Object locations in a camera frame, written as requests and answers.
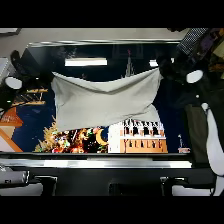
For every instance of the dark olive garment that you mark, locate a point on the dark olive garment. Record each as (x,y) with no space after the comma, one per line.
(196,133)

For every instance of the grey garment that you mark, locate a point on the grey garment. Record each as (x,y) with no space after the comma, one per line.
(103,100)

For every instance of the heap of clothes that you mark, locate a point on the heap of clothes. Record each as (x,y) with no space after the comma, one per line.
(215,46)

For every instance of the silver frame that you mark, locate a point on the silver frame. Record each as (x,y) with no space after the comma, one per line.
(100,164)

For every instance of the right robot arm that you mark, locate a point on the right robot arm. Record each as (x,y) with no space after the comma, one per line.
(215,143)

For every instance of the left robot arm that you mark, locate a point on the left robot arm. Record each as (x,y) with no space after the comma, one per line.
(14,83)

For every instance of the checked shirt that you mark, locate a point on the checked shirt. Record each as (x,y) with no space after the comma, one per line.
(192,39)

